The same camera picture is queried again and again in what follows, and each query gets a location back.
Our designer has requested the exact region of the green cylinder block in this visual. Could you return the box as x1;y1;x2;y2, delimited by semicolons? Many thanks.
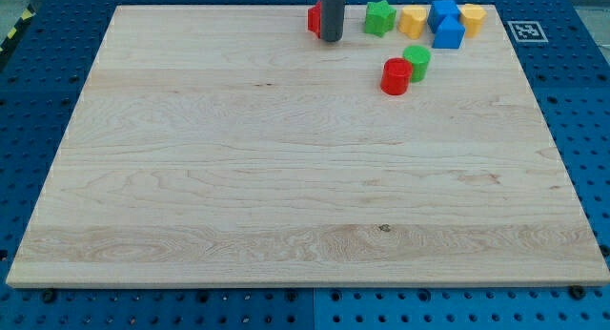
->
402;45;432;82

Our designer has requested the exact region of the green star block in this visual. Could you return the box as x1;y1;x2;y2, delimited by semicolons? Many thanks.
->
364;0;397;37

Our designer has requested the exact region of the white fiducial marker tag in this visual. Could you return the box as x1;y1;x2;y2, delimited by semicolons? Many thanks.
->
507;20;548;43

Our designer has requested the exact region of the red block behind rod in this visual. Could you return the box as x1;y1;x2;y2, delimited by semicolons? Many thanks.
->
307;0;321;38

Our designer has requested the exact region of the blue triangle block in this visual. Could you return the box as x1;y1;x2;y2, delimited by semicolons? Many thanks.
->
432;16;466;50

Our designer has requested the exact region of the blue cube block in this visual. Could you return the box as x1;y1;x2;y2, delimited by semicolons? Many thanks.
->
427;0;460;33

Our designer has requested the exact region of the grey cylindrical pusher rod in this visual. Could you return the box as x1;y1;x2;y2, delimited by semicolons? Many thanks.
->
320;0;345;43

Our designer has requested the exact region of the red cylinder block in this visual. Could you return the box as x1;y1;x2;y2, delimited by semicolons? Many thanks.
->
380;57;414;95

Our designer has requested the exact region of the black bolt right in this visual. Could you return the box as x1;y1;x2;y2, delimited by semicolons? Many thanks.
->
568;285;587;300

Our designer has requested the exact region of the yellow hexagon block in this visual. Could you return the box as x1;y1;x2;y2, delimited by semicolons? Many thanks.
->
459;4;487;38

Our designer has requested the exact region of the black bolt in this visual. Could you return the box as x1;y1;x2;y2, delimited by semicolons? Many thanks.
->
568;285;587;300
41;289;57;304

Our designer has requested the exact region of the black bolt left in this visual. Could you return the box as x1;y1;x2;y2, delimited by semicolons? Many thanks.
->
41;289;57;304

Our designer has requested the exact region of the yellow heart block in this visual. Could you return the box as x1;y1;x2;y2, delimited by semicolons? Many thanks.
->
397;5;428;39

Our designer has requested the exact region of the light wooden board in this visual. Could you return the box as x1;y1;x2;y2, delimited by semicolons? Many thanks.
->
7;6;609;289

